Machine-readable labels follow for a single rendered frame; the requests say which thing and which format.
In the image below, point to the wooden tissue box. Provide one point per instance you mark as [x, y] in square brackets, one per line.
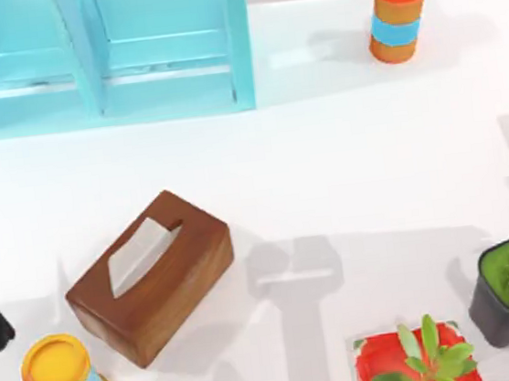
[165, 292]

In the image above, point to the white tissue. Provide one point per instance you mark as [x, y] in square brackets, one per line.
[136, 259]

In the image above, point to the light blue rack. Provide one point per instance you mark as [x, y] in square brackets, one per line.
[97, 56]

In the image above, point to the orange can with blue band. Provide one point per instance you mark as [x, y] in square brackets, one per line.
[396, 20]

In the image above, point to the red pot with green plant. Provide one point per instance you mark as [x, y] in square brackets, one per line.
[412, 361]

